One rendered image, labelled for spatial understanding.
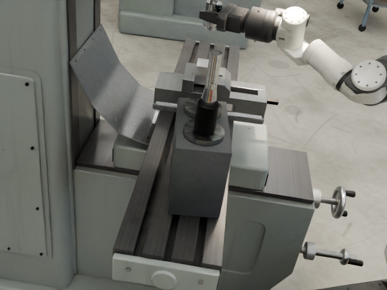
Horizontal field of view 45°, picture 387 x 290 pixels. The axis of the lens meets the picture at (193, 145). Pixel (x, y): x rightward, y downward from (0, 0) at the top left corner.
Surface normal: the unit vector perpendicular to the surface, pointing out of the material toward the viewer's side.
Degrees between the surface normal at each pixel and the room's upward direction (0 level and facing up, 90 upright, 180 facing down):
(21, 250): 88
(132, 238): 0
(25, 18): 88
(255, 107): 90
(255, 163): 0
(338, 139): 0
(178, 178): 90
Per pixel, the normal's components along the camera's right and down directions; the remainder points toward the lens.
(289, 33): -0.36, 0.83
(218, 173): 0.00, 0.57
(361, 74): -0.40, -0.23
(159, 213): 0.11, -0.82
